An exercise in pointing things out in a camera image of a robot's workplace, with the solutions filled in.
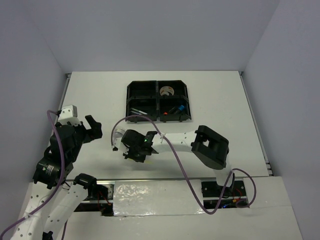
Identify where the clear pen blue ink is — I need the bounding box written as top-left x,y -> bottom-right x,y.
130,108 -> 148,115

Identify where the large brown-core tape roll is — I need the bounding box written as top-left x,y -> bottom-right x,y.
159,85 -> 175,96

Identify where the pink cap black highlighter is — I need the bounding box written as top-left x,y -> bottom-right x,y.
168,106 -> 177,114

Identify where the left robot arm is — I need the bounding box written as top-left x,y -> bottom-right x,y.
12,112 -> 103,240

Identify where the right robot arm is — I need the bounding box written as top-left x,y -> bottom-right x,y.
113,125 -> 235,196

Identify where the silver tape roll in case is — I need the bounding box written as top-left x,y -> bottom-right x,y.
112,127 -> 126,139

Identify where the black four-compartment organizer tray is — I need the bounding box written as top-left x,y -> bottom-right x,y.
125,80 -> 192,123

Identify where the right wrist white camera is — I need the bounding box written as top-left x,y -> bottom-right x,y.
111,137 -> 126,152

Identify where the wrist white camera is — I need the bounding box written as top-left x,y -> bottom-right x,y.
57,105 -> 80,126
111,137 -> 126,152

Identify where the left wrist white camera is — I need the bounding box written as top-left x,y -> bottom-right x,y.
57,105 -> 80,126

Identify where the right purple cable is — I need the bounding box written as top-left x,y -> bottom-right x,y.
110,116 -> 257,215

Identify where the purple cable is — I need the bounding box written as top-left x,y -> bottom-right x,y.
110,116 -> 257,215
0,109 -> 68,240

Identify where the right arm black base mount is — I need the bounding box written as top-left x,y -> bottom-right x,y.
201,180 -> 247,199

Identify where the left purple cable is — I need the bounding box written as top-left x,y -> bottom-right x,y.
0,109 -> 68,240

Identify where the aluminium rail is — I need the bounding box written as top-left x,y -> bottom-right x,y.
62,177 -> 221,206

